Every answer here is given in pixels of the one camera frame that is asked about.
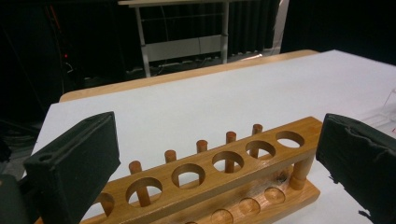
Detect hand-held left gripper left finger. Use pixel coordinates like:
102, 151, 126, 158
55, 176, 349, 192
22, 111, 121, 224

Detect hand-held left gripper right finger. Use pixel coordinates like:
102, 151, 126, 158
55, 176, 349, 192
316, 113, 396, 224

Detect wooden test tube rack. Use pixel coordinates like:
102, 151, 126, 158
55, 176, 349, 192
34, 116, 323, 224

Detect clear plastic well plate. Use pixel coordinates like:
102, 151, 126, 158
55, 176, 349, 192
361, 88, 396, 136

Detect dark equipment stand red light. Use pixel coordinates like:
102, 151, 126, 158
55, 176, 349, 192
43, 0, 78, 94

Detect white table mat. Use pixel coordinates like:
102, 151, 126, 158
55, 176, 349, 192
22, 49, 396, 224

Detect dark curtain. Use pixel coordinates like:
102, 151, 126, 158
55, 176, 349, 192
228, 0, 281, 59

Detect floor cables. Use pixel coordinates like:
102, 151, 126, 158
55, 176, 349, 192
124, 52, 225, 77

